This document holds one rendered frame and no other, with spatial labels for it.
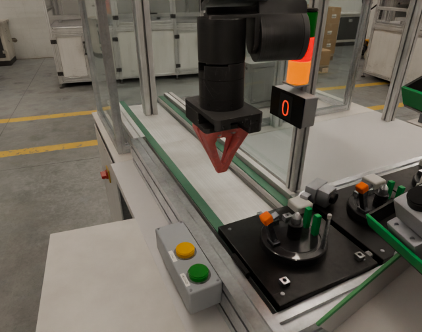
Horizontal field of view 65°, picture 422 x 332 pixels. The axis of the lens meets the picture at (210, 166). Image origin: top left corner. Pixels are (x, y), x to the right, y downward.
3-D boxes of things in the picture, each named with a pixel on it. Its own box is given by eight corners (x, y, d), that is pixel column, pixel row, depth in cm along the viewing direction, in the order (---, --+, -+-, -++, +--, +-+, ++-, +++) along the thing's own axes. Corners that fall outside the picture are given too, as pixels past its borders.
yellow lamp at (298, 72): (295, 85, 74) (297, 63, 72) (282, 80, 78) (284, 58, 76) (313, 83, 76) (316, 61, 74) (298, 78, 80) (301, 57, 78)
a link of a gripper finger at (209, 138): (227, 153, 53) (227, 95, 48) (250, 173, 47) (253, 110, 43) (187, 162, 50) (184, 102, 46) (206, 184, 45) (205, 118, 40)
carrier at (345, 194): (380, 267, 68) (397, 218, 62) (304, 205, 87) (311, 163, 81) (454, 234, 77) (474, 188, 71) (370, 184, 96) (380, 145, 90)
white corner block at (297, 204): (297, 221, 81) (299, 208, 79) (286, 211, 85) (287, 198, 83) (312, 216, 83) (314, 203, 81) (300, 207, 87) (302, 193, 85)
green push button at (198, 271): (193, 288, 63) (193, 280, 62) (185, 274, 66) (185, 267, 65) (212, 281, 65) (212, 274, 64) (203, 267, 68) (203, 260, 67)
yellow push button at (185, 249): (180, 264, 69) (179, 257, 68) (173, 251, 72) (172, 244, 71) (197, 257, 70) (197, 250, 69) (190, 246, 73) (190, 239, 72)
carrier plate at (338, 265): (278, 313, 58) (280, 305, 57) (217, 233, 77) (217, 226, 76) (376, 269, 68) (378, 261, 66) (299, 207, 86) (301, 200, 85)
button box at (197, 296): (189, 315, 64) (188, 293, 61) (157, 247, 80) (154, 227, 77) (222, 302, 66) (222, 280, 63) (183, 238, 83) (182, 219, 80)
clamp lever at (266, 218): (272, 245, 67) (263, 221, 63) (266, 239, 69) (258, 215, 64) (286, 235, 68) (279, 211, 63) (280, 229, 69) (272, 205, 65)
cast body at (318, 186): (317, 176, 87) (343, 186, 83) (314, 190, 89) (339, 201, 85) (301, 188, 82) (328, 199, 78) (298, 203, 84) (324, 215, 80)
